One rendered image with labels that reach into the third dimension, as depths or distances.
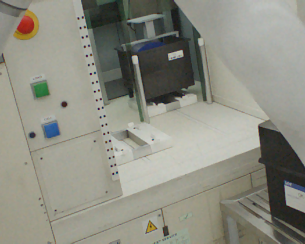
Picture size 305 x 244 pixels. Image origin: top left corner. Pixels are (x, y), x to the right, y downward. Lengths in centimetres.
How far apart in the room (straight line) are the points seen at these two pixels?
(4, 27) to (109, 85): 161
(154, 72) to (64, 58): 70
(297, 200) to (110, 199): 47
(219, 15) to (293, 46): 9
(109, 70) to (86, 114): 97
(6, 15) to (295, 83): 33
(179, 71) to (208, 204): 62
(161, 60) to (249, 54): 128
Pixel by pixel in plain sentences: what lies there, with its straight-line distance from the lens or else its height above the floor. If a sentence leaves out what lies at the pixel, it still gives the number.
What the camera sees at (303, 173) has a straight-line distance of 118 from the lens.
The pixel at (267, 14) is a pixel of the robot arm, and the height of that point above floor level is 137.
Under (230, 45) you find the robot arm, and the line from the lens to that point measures 57.
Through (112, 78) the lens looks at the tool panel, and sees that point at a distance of 216.
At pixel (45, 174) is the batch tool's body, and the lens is 123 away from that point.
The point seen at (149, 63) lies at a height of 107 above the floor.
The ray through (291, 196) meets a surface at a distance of 125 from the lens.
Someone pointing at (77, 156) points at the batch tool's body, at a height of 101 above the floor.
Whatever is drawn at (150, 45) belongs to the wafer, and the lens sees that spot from 192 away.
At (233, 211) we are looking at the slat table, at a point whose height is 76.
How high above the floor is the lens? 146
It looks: 19 degrees down
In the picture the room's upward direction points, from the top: 11 degrees counter-clockwise
